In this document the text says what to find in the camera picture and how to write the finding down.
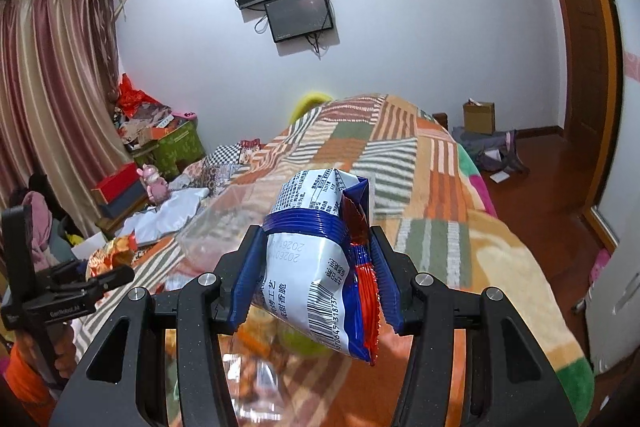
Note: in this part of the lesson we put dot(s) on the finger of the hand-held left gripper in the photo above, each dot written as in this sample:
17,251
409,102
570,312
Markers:
112,278

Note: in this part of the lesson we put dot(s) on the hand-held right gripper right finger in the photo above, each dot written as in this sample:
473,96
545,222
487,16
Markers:
386,279

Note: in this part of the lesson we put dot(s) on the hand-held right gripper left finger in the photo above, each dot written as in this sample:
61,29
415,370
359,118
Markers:
246,279

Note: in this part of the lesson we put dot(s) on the orange snack packet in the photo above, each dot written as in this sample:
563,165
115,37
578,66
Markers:
112,257

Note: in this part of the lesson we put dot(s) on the shiny red snack packet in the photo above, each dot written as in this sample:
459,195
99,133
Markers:
364,302

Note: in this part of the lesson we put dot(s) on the white and blue snack packet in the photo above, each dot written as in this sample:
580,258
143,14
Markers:
310,267

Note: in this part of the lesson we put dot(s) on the clear plastic container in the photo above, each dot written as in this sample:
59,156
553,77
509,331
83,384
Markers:
260,387

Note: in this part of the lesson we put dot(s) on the person's left hand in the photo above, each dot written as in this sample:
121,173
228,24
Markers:
63,354

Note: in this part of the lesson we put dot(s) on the pink cloth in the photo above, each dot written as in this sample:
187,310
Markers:
39,227

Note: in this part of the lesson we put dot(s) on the grey box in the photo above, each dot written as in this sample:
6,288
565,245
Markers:
125,202

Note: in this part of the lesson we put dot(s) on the green round snack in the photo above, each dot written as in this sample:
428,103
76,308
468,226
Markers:
297,339

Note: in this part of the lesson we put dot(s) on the pale blue cloth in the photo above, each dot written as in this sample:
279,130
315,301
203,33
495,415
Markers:
165,212

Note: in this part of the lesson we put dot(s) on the patchwork striped blanket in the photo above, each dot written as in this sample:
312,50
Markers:
440,207

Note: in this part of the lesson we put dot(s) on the red box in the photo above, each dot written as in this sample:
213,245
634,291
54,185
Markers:
116,182

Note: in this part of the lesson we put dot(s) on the pink plush toy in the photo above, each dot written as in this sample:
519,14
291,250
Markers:
155,187

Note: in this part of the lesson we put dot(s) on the checkered cloth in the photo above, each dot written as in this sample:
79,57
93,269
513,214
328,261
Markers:
220,159

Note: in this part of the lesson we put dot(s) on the green storage box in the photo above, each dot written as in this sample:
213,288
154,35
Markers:
180,147

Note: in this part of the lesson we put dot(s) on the white paper sheet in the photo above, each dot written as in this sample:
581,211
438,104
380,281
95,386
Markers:
500,177

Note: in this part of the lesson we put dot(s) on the grey bag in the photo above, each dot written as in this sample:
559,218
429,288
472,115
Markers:
492,147

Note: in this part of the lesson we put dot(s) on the red plastic bag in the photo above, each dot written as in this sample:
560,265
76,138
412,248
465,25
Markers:
135,99

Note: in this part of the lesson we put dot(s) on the cardboard box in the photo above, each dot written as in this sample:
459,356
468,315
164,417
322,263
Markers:
479,118

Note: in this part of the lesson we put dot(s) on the striped pink curtain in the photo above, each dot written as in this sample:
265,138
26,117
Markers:
55,97

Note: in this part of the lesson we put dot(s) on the yellow foam tube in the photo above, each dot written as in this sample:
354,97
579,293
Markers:
310,99

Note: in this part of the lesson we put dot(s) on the small black monitor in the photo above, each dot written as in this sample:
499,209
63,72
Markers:
300,14

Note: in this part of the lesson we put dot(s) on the wooden door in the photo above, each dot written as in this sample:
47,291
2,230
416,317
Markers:
585,82

